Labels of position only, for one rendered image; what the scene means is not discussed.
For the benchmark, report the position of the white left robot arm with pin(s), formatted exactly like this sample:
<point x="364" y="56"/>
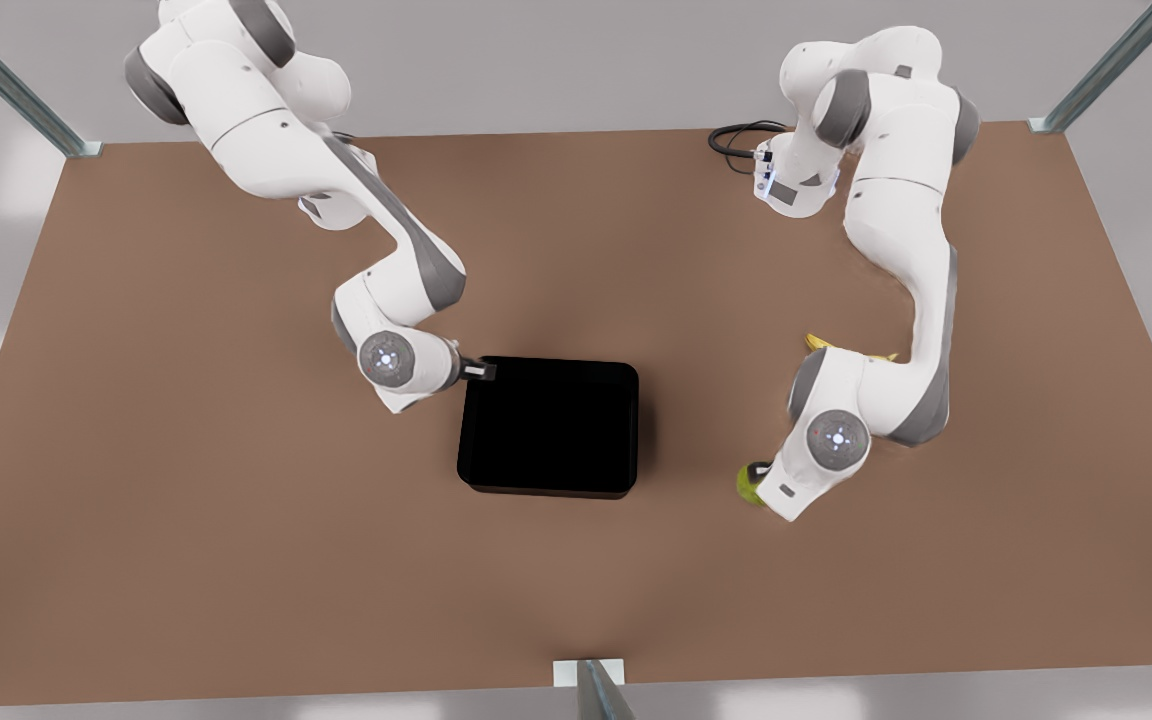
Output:
<point x="896" y="200"/>

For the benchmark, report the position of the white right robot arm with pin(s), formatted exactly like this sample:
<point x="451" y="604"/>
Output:
<point x="266" y="130"/>

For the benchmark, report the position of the green round fruit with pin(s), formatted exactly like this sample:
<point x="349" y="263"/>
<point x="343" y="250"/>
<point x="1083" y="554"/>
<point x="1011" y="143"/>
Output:
<point x="748" y="489"/>

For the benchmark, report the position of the black rectangular tray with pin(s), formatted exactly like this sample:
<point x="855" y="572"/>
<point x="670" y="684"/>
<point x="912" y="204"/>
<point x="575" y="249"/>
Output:
<point x="548" y="430"/>

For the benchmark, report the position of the silver frame post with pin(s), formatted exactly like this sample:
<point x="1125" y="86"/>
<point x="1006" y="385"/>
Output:
<point x="598" y="690"/>
<point x="1106" y="70"/>
<point x="6" y="85"/>

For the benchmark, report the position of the yellow banana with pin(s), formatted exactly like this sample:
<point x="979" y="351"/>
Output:
<point x="821" y="343"/>

